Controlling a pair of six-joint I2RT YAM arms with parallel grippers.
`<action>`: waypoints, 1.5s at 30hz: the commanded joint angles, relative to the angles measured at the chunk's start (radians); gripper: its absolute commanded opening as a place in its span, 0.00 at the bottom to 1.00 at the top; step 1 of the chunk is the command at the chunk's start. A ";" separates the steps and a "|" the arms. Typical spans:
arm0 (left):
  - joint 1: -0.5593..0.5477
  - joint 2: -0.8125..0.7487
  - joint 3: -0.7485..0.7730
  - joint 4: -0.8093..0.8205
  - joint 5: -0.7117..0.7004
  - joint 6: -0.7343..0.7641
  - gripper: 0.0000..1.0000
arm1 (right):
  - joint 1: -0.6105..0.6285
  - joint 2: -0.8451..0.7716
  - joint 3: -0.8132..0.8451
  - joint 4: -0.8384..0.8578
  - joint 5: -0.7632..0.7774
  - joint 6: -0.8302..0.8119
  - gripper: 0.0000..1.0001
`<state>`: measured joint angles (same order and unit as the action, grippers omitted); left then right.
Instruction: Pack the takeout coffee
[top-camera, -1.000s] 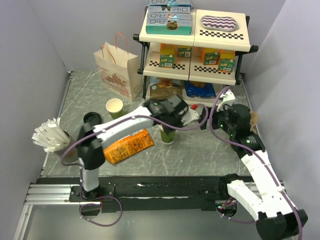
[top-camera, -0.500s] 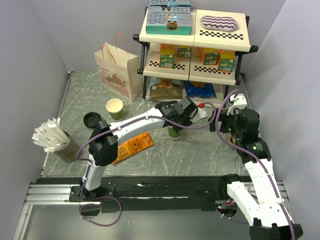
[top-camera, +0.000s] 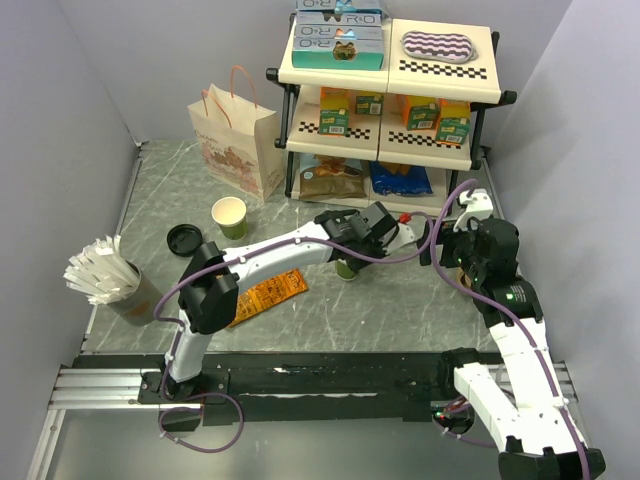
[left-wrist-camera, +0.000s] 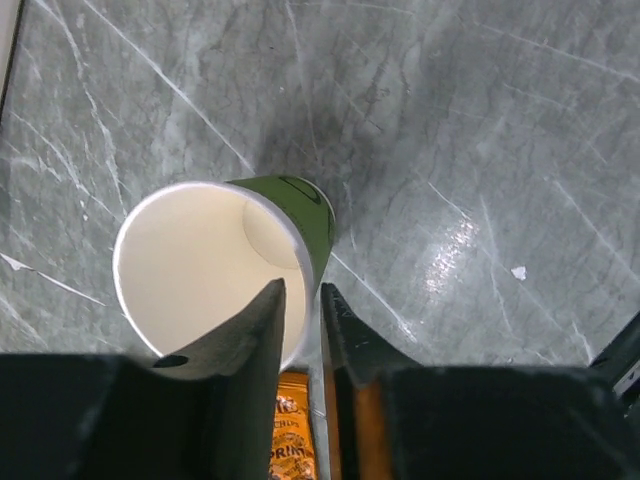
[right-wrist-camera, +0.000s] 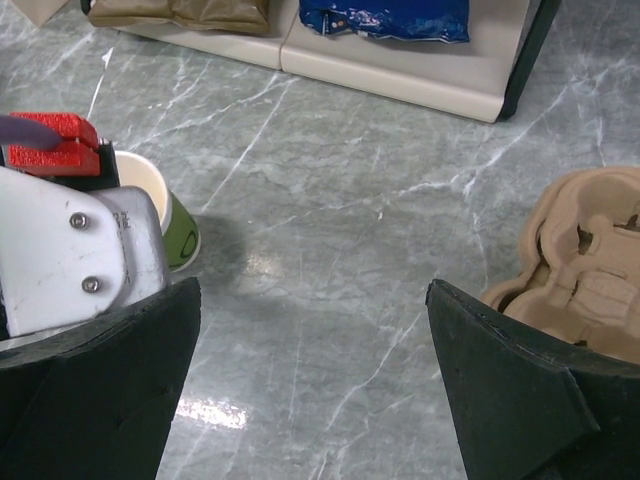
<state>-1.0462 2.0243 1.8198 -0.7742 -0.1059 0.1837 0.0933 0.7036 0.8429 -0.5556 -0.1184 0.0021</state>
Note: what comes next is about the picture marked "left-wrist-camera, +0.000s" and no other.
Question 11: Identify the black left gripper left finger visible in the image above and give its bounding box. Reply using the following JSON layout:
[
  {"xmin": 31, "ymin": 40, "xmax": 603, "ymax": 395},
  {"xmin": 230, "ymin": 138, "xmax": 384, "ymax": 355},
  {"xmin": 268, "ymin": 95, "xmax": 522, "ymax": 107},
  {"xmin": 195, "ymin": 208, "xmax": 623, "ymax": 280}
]
[{"xmin": 1, "ymin": 279, "xmax": 285, "ymax": 479}]

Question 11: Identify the orange chips bag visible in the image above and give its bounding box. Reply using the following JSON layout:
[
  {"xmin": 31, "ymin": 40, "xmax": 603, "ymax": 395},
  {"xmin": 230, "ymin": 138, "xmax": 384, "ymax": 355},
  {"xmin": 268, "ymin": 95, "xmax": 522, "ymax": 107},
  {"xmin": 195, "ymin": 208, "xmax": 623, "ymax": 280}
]
[{"xmin": 269, "ymin": 372, "xmax": 318, "ymax": 480}]

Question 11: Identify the green paper coffee cup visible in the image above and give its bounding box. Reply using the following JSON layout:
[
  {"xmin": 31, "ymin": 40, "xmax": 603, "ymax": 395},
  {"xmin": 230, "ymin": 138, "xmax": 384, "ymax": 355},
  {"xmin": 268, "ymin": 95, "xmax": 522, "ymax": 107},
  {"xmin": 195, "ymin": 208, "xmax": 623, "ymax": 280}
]
[{"xmin": 112, "ymin": 175, "xmax": 335, "ymax": 370}]

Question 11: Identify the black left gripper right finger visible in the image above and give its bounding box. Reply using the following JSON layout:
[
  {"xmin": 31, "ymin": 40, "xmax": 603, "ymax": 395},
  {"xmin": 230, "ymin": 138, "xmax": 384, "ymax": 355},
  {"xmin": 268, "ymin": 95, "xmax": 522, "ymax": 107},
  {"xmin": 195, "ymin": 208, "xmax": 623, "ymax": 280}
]
[{"xmin": 321, "ymin": 283, "xmax": 639, "ymax": 479}]

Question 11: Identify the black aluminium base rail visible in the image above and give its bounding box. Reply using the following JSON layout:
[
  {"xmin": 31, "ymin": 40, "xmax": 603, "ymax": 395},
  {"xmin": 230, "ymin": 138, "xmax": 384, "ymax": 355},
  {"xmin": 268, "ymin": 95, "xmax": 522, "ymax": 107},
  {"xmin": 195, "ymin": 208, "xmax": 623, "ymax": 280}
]
[{"xmin": 590, "ymin": 314, "xmax": 640, "ymax": 405}]

